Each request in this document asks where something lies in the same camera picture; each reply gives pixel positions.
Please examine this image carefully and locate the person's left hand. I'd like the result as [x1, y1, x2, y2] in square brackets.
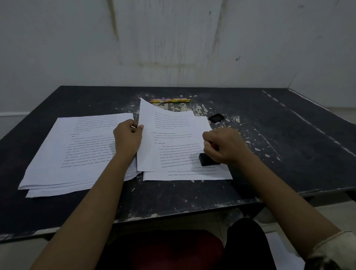
[113, 119, 144, 162]

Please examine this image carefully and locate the white paper on floor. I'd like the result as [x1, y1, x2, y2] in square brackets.
[264, 232, 306, 270]

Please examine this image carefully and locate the stack of printed papers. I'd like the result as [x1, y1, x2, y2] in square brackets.
[18, 112, 143, 198]

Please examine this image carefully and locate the person's left forearm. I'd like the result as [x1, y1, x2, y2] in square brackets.
[29, 152, 139, 270]

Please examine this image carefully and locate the lifted printed paper sheet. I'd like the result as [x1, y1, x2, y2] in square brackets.
[137, 97, 206, 172]

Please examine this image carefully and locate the pale patterned sleeve cuff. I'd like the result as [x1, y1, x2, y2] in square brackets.
[304, 230, 356, 270]

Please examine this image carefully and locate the person's black trouser leg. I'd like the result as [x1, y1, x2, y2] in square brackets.
[222, 218, 278, 270]

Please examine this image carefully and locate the red and black rubber stamp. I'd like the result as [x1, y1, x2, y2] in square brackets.
[198, 141, 222, 167]

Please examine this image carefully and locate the person's right forearm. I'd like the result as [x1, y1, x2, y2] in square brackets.
[235, 154, 343, 260]

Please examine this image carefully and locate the flat printed paper sheet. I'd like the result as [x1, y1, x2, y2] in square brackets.
[142, 116, 233, 181]

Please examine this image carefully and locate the dark red chair seat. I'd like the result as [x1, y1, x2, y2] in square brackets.
[95, 229, 226, 270]

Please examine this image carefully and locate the person's right hand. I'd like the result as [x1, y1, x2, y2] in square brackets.
[202, 127, 253, 166]

